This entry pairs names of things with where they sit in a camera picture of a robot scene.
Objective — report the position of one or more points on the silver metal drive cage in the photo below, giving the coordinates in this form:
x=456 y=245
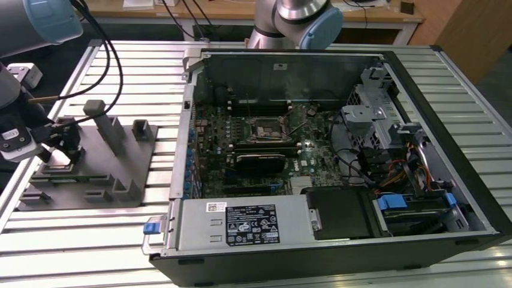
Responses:
x=360 y=115

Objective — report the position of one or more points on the small white box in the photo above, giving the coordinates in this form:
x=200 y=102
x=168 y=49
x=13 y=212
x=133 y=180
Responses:
x=165 y=2

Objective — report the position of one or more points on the CPU socket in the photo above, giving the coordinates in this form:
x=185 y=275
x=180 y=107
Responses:
x=267 y=129

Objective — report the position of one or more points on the black graphics card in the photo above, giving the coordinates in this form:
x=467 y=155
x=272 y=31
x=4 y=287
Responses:
x=260 y=163

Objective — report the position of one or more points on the green motherboard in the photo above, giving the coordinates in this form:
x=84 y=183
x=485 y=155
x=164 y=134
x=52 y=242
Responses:
x=324 y=168

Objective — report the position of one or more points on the round coin cell battery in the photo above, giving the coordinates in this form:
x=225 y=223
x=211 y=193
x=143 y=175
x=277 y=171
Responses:
x=312 y=111

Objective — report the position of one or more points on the silver finned chipset heatsink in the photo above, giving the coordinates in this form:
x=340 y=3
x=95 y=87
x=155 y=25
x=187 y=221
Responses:
x=301 y=182

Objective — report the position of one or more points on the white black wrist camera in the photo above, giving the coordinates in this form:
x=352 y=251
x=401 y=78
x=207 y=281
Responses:
x=16 y=150

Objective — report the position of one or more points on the grey plastic parts rack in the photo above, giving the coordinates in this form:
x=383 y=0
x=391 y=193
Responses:
x=96 y=168

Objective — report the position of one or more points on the blue plastic latch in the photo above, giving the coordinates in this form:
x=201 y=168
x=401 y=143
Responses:
x=151 y=228

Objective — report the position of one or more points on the grey boxed wrist camera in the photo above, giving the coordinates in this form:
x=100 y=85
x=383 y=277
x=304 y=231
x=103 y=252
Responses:
x=25 y=75

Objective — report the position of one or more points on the black RAM slot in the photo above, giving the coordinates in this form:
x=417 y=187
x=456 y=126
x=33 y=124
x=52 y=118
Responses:
x=264 y=144
x=264 y=110
x=264 y=102
x=264 y=105
x=264 y=147
x=264 y=152

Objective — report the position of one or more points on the small black box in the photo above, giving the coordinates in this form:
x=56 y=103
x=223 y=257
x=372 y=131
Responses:
x=407 y=7

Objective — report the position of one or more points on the grey power supply box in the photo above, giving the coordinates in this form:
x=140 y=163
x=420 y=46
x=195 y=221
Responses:
x=192 y=228

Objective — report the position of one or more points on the hard disk in blue carrier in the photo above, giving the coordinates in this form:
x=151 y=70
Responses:
x=392 y=202

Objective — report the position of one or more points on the black open PC case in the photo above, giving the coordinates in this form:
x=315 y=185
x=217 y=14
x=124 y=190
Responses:
x=320 y=267

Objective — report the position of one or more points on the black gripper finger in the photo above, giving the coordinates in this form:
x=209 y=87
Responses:
x=72 y=144
x=45 y=153

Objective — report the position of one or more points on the wooden cabinet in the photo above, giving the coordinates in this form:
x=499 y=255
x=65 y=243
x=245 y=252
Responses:
x=472 y=30

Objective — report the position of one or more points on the white paper sheet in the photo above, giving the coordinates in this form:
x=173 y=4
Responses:
x=137 y=3

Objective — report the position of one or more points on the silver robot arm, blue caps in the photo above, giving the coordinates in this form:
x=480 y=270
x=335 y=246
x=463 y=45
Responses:
x=296 y=12

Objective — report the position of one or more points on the black expansion slot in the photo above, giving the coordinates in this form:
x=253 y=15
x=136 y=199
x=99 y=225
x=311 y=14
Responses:
x=248 y=189

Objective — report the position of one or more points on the wooden desk, white frame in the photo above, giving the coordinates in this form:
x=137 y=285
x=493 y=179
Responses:
x=140 y=14

